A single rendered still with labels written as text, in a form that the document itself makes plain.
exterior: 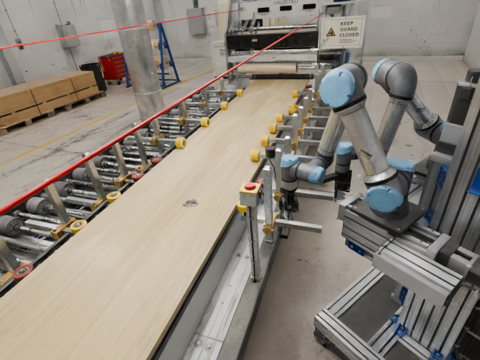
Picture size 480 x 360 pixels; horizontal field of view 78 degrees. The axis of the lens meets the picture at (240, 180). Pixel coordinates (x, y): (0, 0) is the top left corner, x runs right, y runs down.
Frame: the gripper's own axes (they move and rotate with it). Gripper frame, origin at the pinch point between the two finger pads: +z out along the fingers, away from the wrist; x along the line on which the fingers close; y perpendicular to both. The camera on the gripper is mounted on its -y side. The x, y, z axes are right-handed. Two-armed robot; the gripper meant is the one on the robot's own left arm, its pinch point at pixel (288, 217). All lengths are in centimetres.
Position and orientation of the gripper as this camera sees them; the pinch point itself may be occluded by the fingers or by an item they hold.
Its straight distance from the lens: 151.3
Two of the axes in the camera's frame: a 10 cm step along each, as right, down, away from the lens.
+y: 0.4, 5.2, -8.6
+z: 0.8, 8.5, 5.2
